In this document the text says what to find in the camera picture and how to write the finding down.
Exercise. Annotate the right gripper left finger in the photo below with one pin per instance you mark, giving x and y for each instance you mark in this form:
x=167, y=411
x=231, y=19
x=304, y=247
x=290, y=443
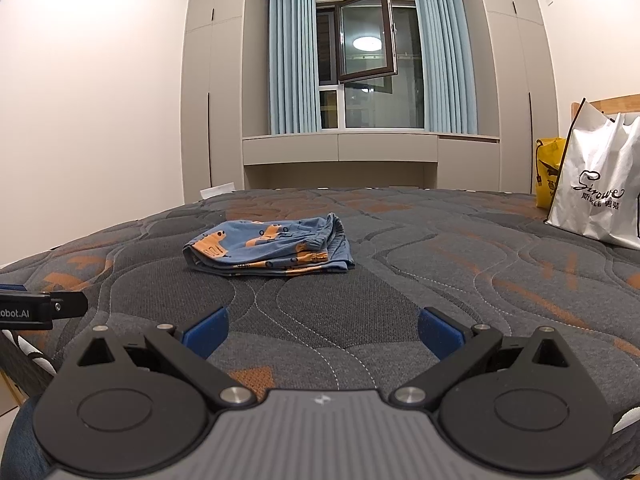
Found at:
x=204, y=334

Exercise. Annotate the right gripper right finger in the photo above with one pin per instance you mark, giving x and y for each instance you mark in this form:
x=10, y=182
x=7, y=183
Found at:
x=441, y=334

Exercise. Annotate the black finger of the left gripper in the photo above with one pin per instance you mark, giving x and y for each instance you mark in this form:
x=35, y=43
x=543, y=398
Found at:
x=68, y=304

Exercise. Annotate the blue pants orange car print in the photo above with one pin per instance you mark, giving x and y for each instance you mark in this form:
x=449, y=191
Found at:
x=271, y=248

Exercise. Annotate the grey orange quilted mattress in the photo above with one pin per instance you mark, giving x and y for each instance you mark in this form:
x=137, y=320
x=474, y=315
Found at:
x=323, y=375

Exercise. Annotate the person's jeans leg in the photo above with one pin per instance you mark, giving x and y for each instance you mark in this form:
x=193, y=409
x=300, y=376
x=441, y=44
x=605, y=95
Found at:
x=22, y=458

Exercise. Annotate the beige built-in wardrobe unit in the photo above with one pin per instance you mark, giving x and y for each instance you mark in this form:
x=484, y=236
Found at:
x=225, y=125

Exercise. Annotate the white paper shopping bag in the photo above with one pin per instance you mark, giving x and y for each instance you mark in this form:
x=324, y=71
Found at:
x=597, y=193

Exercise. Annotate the yellow shopping bag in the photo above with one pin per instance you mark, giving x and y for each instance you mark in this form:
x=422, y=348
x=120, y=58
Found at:
x=548, y=161

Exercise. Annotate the light blue right curtain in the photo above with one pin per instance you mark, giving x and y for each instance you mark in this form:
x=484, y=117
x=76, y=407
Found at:
x=448, y=74

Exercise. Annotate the light blue curtain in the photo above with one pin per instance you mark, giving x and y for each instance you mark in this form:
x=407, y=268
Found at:
x=448, y=74
x=294, y=103

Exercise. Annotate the light blue left curtain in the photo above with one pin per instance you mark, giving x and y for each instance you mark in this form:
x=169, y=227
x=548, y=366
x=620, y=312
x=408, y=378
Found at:
x=294, y=103

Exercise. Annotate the window with open pane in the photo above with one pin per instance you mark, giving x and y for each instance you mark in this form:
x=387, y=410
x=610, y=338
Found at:
x=370, y=65

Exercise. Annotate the wooden padded headboard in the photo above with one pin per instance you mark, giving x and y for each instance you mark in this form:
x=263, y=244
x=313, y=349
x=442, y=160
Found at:
x=607, y=105

